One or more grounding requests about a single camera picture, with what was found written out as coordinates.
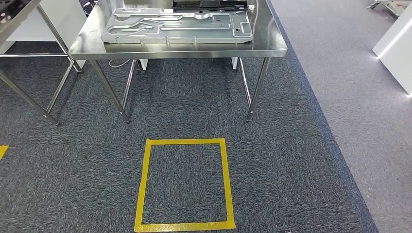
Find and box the long black plastic part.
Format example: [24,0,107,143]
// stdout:
[172,0,249,12]

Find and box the stainless steel side table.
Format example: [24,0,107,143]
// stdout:
[0,0,83,126]

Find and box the thin white cable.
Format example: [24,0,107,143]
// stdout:
[108,59,131,69]

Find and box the white illuminated podium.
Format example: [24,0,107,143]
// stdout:
[372,3,412,96]

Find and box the stainless steel workbench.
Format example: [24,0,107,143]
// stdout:
[68,0,288,123]

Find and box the grey wheeled stand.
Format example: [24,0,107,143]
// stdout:
[367,0,405,17]

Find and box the stamped grey metal panel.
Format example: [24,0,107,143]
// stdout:
[101,8,254,45]

